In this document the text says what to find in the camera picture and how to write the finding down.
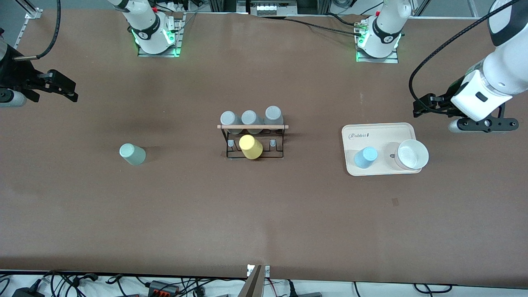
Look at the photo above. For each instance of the white post bracket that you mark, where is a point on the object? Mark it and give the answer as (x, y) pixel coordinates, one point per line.
(267, 271)

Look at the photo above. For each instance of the light blue cup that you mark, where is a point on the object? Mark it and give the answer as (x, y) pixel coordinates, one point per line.
(365, 157)

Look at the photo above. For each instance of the grey electrical box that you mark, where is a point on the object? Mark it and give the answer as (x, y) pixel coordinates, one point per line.
(272, 8)

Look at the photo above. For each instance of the grey cup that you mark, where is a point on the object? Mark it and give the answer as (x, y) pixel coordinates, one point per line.
(250, 118)
(230, 119)
(273, 113)

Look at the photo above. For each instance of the white bowl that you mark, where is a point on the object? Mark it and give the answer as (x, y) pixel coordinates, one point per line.
(411, 154)

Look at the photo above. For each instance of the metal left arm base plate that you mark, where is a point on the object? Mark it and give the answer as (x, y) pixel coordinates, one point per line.
(392, 57)

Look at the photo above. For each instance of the pale green cup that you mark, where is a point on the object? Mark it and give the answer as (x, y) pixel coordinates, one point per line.
(133, 154)

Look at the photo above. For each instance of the black plug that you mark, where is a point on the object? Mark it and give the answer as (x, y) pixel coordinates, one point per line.
(292, 291)

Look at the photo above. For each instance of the black box with red connectors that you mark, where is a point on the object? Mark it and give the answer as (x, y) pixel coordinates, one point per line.
(159, 286)

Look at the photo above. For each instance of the angled metal post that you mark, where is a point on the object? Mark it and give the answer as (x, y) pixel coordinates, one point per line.
(252, 286)

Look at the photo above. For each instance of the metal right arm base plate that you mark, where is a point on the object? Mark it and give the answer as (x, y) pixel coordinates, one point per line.
(178, 39)

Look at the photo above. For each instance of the aluminium frame rail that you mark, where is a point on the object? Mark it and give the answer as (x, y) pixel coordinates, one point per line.
(31, 10)

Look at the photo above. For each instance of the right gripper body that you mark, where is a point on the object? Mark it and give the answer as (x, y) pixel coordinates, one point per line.
(13, 75)

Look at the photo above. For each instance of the beige rectangular tray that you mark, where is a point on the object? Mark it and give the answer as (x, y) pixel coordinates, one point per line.
(371, 140)

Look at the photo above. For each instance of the yellow cup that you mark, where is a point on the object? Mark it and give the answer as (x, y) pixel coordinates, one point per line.
(250, 146)

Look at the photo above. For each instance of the black power adapter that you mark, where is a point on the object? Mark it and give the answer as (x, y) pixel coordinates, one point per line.
(27, 293)

